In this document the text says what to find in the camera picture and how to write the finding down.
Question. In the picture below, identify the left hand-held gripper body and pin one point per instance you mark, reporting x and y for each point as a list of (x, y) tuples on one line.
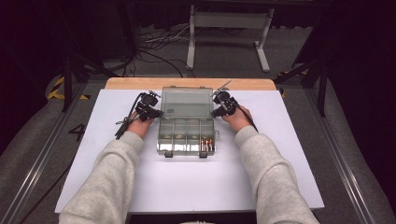
[(148, 101)]

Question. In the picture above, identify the person's left hand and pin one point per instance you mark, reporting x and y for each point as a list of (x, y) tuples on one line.
[(139, 127)]

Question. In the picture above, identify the aluminium floor rail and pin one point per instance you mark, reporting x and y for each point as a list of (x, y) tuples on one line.
[(339, 149), (40, 161)]

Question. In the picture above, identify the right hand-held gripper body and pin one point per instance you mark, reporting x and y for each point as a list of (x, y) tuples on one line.
[(226, 102)]

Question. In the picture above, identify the black metal stand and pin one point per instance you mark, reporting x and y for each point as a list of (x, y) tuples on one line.
[(67, 81), (322, 87)]

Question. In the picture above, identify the white metal stand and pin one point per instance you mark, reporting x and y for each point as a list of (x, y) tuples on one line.
[(230, 20)]

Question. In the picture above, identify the person's right hand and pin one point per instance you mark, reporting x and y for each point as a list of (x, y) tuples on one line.
[(240, 119)]

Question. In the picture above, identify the clear plastic compartment storage box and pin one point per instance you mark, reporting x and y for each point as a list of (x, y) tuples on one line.
[(185, 105)]

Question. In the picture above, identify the yellow and black floor tape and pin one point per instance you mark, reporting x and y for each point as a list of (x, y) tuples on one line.
[(56, 91)]

